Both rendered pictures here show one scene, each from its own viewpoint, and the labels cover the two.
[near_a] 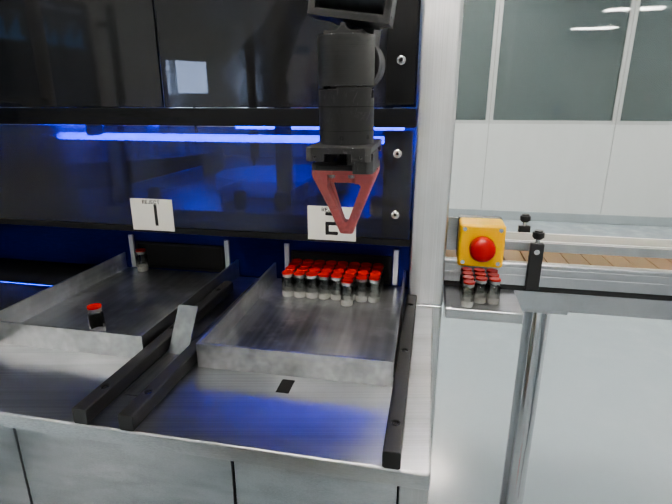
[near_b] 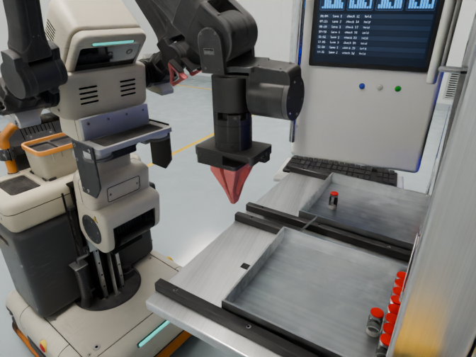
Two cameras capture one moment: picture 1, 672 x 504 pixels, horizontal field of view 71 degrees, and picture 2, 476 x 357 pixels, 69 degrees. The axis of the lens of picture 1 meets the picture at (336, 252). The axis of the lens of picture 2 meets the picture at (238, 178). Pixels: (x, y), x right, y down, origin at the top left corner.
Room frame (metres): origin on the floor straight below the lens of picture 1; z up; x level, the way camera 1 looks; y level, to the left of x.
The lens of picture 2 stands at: (0.69, -0.47, 1.36)
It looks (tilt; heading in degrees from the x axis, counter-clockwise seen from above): 26 degrees down; 110
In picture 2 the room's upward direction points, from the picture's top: straight up
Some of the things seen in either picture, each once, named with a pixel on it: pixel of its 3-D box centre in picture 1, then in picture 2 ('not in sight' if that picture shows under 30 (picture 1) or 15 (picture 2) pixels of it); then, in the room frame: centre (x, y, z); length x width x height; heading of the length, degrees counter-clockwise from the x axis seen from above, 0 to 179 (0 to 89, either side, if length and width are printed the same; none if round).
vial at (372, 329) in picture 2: (346, 292); (375, 321); (0.76, -0.02, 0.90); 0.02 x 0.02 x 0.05
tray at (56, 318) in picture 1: (131, 294); (380, 212); (0.77, 0.36, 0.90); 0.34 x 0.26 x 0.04; 169
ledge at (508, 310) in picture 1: (480, 300); not in sight; (0.81, -0.27, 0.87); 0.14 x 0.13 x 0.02; 169
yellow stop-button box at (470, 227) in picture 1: (479, 240); not in sight; (0.77, -0.24, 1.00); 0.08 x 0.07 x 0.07; 169
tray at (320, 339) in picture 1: (319, 310); (340, 297); (0.70, 0.03, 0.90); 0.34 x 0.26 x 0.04; 169
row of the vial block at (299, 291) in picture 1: (330, 286); (393, 313); (0.79, 0.01, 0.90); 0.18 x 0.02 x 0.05; 79
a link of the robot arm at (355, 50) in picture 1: (347, 62); (235, 92); (0.52, -0.01, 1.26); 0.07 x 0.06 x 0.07; 168
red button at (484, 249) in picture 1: (482, 248); not in sight; (0.73, -0.23, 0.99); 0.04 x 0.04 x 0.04; 79
